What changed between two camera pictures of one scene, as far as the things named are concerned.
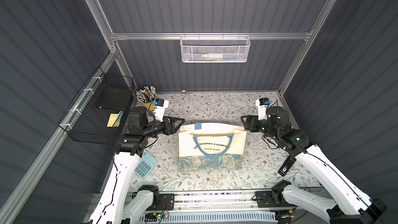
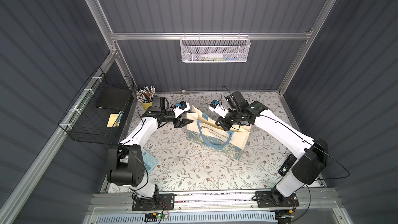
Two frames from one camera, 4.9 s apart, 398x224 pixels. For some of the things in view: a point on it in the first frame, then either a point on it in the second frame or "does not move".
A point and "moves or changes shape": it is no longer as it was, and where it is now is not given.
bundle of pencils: (146, 95) does not move
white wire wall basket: (214, 49) does not move
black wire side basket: (96, 114) does not move
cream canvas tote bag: (215, 147) moves or changes shape
